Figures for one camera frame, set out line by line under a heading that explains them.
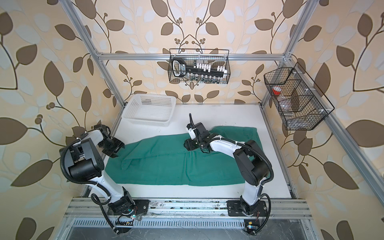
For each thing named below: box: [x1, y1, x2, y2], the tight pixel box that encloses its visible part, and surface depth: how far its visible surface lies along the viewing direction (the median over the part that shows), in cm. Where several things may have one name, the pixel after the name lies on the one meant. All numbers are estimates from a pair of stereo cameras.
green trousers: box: [105, 126, 263, 187], surface depth 90 cm
